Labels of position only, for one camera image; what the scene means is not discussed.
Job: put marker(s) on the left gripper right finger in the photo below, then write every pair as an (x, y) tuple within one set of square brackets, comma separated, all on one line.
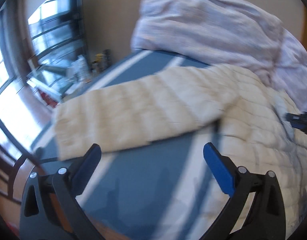
[(266, 218)]

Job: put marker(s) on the lilac floral duvet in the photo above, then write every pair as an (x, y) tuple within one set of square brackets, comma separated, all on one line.
[(226, 31)]

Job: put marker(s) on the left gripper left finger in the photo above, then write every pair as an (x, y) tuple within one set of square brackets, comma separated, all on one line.
[(49, 209)]

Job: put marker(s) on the large bright window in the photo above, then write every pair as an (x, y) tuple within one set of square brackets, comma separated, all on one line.
[(36, 32)]

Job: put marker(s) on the glass desk with clutter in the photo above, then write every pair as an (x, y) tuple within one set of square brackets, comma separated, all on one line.
[(57, 83)]

